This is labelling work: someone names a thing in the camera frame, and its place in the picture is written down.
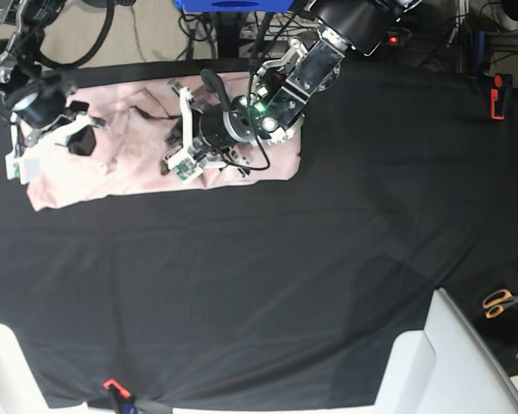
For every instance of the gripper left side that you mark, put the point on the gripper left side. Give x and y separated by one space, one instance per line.
211 129

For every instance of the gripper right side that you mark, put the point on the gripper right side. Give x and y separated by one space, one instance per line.
39 106

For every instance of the pink T-shirt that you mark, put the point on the pink T-shirt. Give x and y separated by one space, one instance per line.
127 157

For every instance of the black stand pole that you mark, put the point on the black stand pole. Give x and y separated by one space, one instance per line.
228 26

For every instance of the blue plastic box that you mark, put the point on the blue plastic box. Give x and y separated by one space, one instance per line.
199 6

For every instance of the white power strip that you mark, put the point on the white power strip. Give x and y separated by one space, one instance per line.
250 30

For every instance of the black table cloth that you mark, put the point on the black table cloth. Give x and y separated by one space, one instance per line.
280 295

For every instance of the red black clamp bottom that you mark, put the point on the red black clamp bottom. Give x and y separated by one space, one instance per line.
122 401

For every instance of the red black clamp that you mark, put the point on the red black clamp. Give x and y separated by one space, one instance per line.
499 97
122 401

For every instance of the red black clamp right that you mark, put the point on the red black clamp right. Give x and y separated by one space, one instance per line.
499 97

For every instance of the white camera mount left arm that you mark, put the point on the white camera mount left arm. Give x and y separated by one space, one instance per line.
191 160

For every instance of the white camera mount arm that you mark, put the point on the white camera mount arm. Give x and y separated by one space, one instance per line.
22 162
191 160

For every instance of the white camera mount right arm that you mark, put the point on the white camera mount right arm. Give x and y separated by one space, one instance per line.
22 162

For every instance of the white table frame left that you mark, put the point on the white table frame left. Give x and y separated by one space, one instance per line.
19 392

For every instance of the white table frame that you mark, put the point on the white table frame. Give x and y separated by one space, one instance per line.
19 392
446 367

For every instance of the white table frame right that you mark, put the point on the white table frame right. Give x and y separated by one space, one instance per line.
446 367

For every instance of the orange handled scissors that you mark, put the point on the orange handled scissors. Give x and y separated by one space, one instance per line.
497 302

